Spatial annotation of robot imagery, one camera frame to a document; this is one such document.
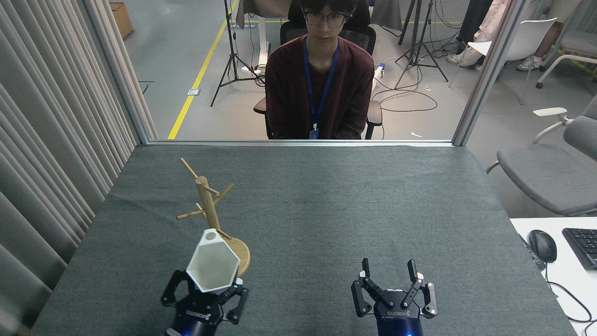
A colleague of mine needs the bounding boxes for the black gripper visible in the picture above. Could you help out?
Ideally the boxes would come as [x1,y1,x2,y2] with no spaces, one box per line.
[350,258,439,336]
[160,269,250,336]

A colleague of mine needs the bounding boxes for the white hexagonal cup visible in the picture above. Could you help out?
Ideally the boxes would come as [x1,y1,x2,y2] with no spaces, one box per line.
[186,228,242,294]

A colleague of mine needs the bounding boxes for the wooden cup rack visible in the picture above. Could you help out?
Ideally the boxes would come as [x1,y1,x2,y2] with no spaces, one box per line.
[176,158,251,278]

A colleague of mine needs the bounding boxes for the grey felt table cover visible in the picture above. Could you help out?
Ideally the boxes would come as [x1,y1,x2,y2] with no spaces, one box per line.
[30,144,578,336]

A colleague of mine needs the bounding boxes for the black computer mouse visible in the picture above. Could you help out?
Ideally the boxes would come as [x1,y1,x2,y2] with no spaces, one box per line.
[527,229,558,263]

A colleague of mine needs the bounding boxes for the white desk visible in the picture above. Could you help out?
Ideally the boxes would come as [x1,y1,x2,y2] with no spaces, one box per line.
[509,217,597,336]

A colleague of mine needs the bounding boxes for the black office chair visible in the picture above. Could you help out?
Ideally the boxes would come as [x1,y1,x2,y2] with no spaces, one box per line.
[253,0,384,140]

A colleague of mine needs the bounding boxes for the black keyboard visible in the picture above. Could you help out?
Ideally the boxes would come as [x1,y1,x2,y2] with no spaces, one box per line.
[562,227,597,271]

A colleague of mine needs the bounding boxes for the grey padded armchair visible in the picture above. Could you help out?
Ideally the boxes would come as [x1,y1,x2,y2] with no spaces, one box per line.
[486,95,597,217]

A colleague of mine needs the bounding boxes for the beige pleated curtain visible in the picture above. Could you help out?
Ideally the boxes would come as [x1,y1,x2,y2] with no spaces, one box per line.
[0,0,158,336]

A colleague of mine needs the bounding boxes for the white power strip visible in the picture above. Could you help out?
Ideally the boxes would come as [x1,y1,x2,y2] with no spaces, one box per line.
[240,63,272,76]

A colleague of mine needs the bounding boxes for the black tripod stand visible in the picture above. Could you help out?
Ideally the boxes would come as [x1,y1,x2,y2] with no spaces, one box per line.
[394,0,449,90]
[210,0,271,108]

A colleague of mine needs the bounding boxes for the seated background person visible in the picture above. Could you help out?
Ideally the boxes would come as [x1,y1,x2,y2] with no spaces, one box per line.
[445,0,580,71]

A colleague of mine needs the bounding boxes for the black-rimmed glasses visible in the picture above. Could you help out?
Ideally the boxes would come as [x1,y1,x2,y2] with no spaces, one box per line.
[304,12,351,28]

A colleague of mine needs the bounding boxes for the white plastic chair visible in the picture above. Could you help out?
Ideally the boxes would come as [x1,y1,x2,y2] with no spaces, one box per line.
[448,18,558,106]

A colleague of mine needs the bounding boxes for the cardboard box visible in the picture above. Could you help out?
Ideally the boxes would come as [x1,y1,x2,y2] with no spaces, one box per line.
[109,2,134,40]

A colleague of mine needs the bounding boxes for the black mouse cable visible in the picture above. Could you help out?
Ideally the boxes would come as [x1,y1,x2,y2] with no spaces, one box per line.
[542,264,597,333]

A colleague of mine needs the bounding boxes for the black floor cable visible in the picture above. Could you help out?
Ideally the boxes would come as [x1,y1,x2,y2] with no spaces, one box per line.
[372,56,439,113]

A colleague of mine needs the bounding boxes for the blue lanyard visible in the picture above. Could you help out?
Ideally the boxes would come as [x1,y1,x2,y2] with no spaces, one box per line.
[303,36,340,132]

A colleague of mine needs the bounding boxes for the grey chair with white frame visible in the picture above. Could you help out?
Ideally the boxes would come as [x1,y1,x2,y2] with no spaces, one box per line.
[535,28,597,90]

